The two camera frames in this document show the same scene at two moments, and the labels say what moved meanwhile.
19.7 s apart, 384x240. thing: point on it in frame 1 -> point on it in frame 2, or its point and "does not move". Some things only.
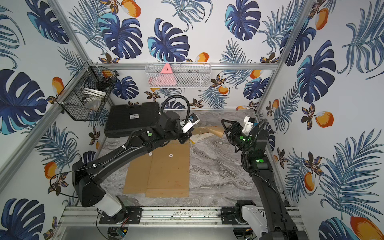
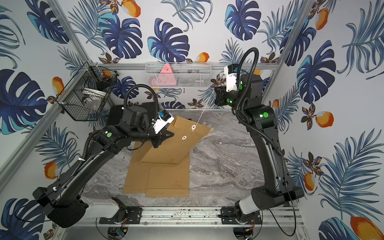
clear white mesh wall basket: (179, 75) does not move
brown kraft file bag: (137, 175) does not move
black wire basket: (87, 93) does not move
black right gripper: (237, 128) -> (222, 94)
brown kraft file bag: (169, 175) does not move
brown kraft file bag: (214, 130) -> (173, 149)
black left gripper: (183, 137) -> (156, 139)
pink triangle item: (166, 78) does not move
